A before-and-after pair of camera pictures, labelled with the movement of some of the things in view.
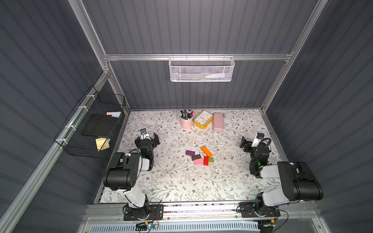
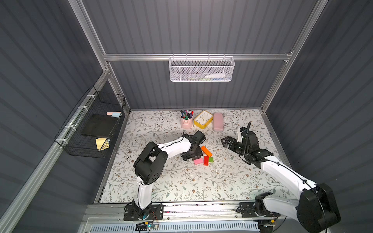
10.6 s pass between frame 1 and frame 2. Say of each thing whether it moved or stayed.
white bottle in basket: stayed
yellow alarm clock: stayed
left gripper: moved
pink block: stayed
